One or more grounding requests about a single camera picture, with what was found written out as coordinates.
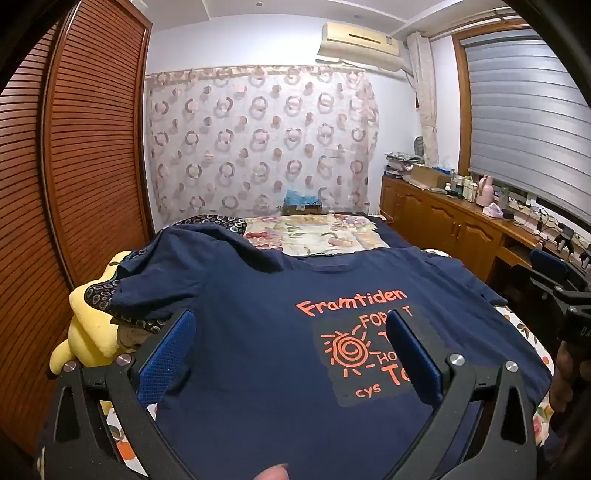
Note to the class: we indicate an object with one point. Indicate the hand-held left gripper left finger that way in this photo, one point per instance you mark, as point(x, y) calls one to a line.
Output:
point(168, 355)

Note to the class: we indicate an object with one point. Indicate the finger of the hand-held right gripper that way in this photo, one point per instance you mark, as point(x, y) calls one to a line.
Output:
point(549, 264)

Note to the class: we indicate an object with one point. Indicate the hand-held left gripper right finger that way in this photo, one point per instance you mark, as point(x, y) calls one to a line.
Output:
point(413, 355)

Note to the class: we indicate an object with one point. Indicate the navy blue t-shirt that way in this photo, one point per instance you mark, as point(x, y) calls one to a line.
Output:
point(258, 346)

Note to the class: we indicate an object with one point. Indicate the person's left hand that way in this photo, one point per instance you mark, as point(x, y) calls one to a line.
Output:
point(273, 473)

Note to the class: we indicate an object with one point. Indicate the yellow plush toy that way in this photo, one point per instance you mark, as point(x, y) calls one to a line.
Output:
point(92, 332)

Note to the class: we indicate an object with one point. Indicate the wooden sideboard cabinet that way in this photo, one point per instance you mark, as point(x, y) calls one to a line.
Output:
point(443, 221)

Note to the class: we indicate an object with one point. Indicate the group of small bottles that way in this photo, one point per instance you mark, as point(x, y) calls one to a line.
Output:
point(461, 187)

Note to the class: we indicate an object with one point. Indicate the open cardboard box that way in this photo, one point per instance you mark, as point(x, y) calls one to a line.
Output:
point(429, 176)

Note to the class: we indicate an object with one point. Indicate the grey window blind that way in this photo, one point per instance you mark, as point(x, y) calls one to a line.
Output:
point(521, 115)

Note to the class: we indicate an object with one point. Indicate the floral quilt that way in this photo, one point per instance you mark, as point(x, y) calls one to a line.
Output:
point(304, 233)

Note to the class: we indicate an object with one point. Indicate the stack of folded cloths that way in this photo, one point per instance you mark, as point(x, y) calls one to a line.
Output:
point(401, 162)

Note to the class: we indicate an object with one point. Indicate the cardboard box with blue contents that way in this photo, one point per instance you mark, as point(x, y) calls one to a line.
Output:
point(302, 201)

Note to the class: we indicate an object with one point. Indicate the tied beige side curtain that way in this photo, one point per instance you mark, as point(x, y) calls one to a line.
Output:
point(427, 92)

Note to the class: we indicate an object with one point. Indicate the wooden louvered wardrobe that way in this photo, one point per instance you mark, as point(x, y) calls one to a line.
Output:
point(92, 138)

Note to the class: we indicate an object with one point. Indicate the wall air conditioner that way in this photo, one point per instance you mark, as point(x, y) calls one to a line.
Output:
point(358, 44)

